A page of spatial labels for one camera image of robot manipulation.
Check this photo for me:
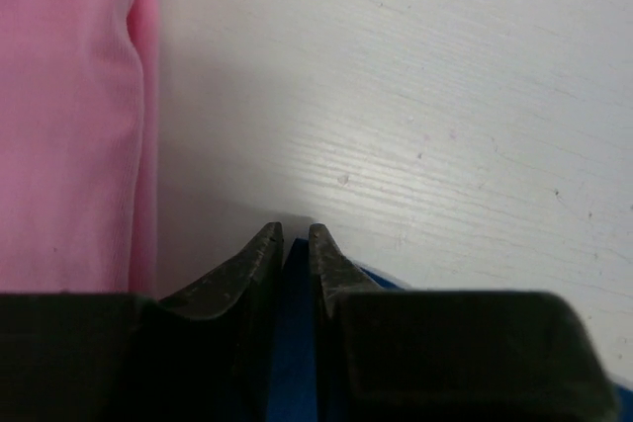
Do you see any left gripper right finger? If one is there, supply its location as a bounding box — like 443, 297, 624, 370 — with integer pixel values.
309, 223, 381, 421

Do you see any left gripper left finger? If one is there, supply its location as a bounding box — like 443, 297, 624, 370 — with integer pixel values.
159, 222, 283, 421

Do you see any blue mickey t-shirt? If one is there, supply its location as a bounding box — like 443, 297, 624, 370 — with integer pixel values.
267, 240, 632, 421

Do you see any folded pink t-shirt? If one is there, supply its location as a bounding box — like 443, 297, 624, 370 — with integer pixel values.
1, 0, 158, 294

